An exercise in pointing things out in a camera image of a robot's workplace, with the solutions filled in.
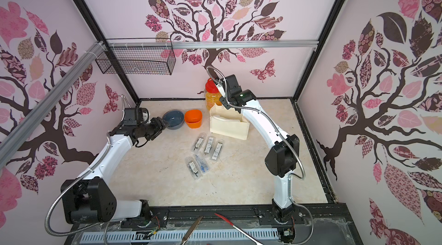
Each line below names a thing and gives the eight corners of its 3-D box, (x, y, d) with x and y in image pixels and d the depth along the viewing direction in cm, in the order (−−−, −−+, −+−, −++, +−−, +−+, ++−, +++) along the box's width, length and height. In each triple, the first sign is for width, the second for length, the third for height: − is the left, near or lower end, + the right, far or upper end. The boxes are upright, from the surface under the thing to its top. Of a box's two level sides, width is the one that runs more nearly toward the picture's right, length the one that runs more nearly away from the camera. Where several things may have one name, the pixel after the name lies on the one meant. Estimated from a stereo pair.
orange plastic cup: (185, 128, 105) (183, 123, 101) (187, 115, 112) (186, 109, 108) (201, 128, 105) (200, 123, 101) (202, 115, 112) (201, 109, 108)
